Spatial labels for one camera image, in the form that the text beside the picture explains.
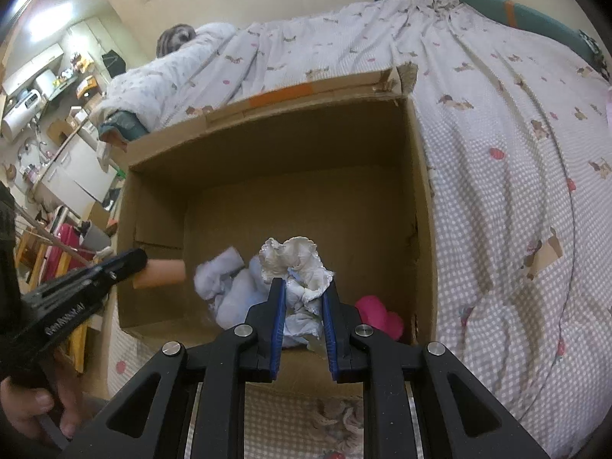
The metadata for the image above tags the pink suitcase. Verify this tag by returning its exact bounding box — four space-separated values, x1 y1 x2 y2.
45 222 89 283

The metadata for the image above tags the beige soft roll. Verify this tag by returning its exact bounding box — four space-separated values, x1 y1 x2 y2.
133 259 187 290

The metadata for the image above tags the pink rubber duck toy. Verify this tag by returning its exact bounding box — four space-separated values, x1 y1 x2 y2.
355 295 405 342

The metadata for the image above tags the printed checked blanket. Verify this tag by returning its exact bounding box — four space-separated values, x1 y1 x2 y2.
91 0 612 459

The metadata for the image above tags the white kitchen counter cabinet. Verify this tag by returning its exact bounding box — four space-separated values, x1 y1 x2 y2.
36 134 118 208

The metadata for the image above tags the white kitchen appliance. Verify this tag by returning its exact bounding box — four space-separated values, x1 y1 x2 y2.
0 90 44 143

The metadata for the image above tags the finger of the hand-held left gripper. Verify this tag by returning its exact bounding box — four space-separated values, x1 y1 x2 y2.
81 247 150 288

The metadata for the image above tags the black hanging garment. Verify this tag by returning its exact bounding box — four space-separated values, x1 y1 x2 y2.
101 49 127 78

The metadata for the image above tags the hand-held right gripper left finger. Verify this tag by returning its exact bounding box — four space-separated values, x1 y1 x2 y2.
72 278 288 459

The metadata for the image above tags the cream ruffled cloth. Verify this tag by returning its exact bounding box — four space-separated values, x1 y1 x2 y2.
258 236 335 304

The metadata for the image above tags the teal pillow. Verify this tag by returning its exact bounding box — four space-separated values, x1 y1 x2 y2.
456 0 601 65

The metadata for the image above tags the black white patterned cloth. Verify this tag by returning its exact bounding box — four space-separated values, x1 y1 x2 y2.
576 29 612 82

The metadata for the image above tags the person's left hand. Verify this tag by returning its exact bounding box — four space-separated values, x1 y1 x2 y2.
0 363 86 446

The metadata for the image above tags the brown cardboard box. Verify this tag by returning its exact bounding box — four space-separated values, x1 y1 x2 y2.
114 62 439 395

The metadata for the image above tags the light blue soft cloth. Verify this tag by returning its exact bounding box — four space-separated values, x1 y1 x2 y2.
192 246 326 351

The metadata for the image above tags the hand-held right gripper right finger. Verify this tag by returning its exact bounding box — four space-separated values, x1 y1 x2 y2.
321 282 552 459

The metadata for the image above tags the beige patterned knit cloth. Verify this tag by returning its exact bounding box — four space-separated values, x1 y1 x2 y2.
308 394 366 455

